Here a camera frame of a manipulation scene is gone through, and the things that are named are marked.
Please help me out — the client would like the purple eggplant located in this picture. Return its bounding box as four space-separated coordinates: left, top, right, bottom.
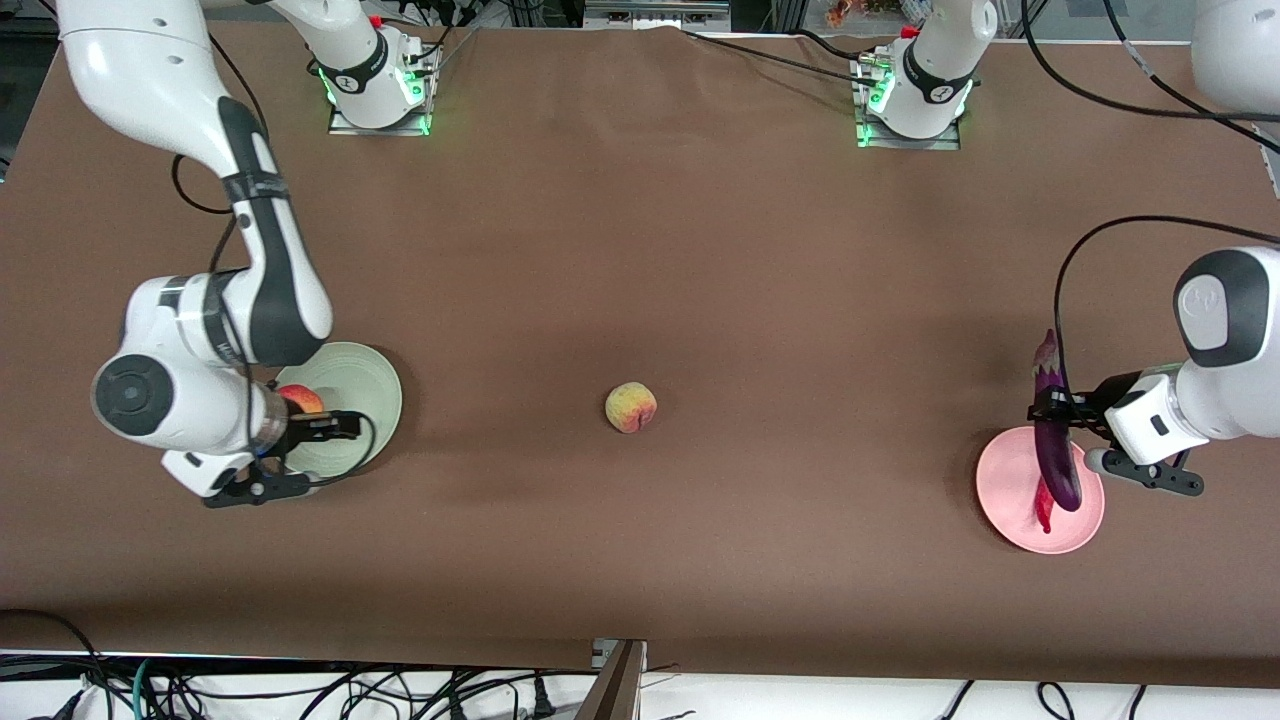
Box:
1030 328 1084 513

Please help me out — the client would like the yellow pink peach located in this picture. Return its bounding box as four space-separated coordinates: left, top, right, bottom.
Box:
604 382 659 435

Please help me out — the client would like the light green plate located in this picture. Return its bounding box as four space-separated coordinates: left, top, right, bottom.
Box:
272 342 403 479

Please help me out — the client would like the pink plate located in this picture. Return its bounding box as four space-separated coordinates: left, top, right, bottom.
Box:
976 426 1106 556

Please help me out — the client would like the brown table cover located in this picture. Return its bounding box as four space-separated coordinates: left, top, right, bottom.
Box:
0 18 1280 691

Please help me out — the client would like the colourful toy pile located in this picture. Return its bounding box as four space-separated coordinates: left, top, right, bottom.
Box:
825 0 906 26

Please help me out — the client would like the grey power strip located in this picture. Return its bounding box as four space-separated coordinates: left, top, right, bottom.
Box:
585 0 731 29

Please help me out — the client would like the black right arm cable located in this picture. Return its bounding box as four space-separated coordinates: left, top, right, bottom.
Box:
170 30 378 483

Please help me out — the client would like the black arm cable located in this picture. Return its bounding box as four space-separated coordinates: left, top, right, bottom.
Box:
170 30 378 483
1020 0 1280 406

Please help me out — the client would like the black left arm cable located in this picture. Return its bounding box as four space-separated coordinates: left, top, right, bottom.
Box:
1020 0 1280 406

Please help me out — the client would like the aluminium profile post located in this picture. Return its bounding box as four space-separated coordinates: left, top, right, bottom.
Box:
575 638 648 720

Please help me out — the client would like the black cable on cover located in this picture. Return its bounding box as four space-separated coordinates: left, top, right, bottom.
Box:
680 28 871 86

